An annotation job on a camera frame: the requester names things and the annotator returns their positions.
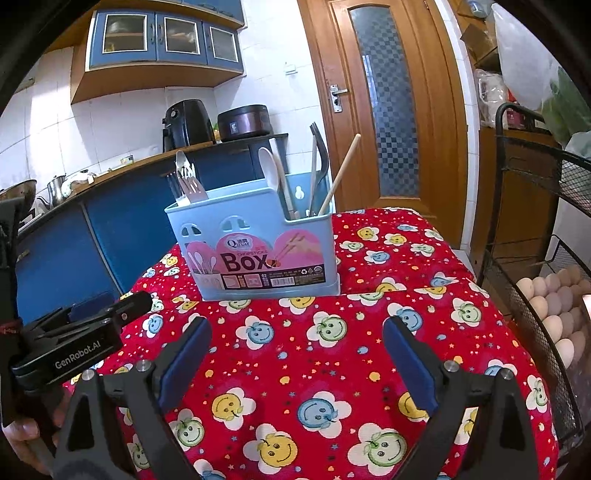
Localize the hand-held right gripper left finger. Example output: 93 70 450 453
51 316 213 480

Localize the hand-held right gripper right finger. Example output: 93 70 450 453
382 315 542 480

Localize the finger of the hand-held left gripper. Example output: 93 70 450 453
34 291 154 345
29 304 112 336

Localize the white cutlery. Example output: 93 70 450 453
166 172 184 205

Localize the light blue plastic utensil box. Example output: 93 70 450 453
165 172 341 302

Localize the large silver fork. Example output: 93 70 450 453
184 174 209 204

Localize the beige plastic spoon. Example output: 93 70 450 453
257 147 283 192

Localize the long wooden chopstick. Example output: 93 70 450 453
318 134 362 217

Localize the silver table knife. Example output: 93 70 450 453
310 122 331 215

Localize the person's left hand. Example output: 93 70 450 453
2 391 71 474

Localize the blue kitchen counter cabinet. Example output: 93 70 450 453
14 134 289 324

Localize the red smiley printed tablecloth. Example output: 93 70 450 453
65 208 559 480

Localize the steel kettle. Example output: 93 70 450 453
39 175 70 208

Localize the metal wok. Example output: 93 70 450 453
0 180 38 208

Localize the crumpled white bag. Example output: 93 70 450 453
65 170 98 188

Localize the pile of eggs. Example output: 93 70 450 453
515 265 591 370

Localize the black air fryer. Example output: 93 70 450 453
163 100 215 152

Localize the wooden shelf cabinet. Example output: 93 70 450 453
462 0 559 268

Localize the dark rice cooker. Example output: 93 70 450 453
217 105 271 142

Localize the wooden door with glass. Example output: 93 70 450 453
298 0 476 250

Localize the bag of green vegetables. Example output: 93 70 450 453
542 67 591 160

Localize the cardboard box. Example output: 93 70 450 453
462 21 502 70

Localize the white plastic bag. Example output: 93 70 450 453
492 2 561 112

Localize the black wire rack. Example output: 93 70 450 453
475 104 591 444

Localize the blue wooden wall cabinet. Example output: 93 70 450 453
71 0 245 104

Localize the silver door handle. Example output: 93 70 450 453
327 84 348 113

